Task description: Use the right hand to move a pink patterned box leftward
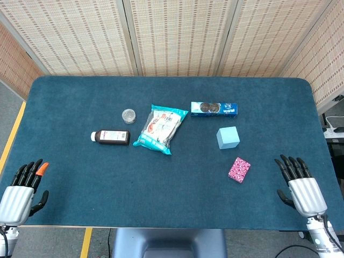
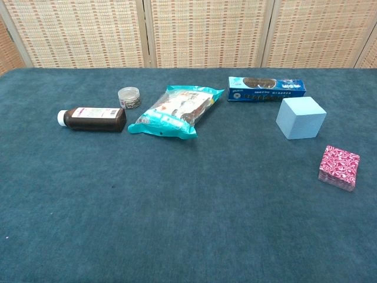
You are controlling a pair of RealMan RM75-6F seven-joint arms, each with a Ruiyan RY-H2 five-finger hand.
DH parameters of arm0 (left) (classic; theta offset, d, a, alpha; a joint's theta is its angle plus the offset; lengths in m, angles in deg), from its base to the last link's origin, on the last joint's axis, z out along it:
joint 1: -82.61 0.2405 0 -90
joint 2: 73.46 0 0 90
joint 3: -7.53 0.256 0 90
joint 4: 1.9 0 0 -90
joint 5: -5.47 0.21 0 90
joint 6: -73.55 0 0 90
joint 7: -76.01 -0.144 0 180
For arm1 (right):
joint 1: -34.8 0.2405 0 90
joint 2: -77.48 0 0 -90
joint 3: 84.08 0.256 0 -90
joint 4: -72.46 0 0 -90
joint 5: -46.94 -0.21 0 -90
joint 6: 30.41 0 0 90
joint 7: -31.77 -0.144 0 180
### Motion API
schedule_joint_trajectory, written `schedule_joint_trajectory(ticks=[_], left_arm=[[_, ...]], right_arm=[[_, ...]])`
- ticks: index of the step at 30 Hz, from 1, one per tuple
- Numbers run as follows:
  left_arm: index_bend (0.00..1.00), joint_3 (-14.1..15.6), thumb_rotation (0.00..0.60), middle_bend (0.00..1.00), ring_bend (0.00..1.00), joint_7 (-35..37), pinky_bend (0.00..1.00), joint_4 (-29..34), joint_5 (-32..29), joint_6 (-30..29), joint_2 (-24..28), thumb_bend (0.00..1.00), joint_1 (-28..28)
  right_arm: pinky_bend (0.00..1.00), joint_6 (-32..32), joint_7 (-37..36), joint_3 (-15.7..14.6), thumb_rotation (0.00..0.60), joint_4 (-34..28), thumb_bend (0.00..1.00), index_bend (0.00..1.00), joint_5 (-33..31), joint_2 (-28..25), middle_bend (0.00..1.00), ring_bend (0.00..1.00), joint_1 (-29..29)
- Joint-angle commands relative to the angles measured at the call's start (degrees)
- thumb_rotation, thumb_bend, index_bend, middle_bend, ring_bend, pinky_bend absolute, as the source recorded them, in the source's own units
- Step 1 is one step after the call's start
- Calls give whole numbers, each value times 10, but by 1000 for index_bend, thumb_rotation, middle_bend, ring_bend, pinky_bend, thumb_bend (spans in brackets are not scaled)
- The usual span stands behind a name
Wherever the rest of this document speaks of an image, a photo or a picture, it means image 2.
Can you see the blue cookie box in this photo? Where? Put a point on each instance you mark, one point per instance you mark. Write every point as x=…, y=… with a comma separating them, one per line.
x=265, y=90

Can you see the brown bottle with white cap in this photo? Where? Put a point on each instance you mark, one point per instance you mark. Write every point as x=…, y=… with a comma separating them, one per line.
x=94, y=119

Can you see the woven bamboo screen panel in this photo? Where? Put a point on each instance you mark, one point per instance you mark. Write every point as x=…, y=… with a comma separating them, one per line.
x=7, y=50
x=370, y=56
x=79, y=32
x=206, y=32
x=318, y=32

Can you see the light blue foam cube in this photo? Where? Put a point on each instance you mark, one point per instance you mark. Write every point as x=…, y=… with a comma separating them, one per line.
x=300, y=119

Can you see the teal tablecloth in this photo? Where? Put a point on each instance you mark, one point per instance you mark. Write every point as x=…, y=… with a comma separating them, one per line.
x=176, y=206

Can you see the teal snack bag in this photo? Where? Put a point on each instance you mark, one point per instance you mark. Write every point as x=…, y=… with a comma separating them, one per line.
x=176, y=113

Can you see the pink patterned napkin pack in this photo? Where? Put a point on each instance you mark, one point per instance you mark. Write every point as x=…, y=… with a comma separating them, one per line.
x=339, y=168

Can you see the small clear plastic jar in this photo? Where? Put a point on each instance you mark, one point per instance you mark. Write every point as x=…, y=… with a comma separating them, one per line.
x=129, y=98

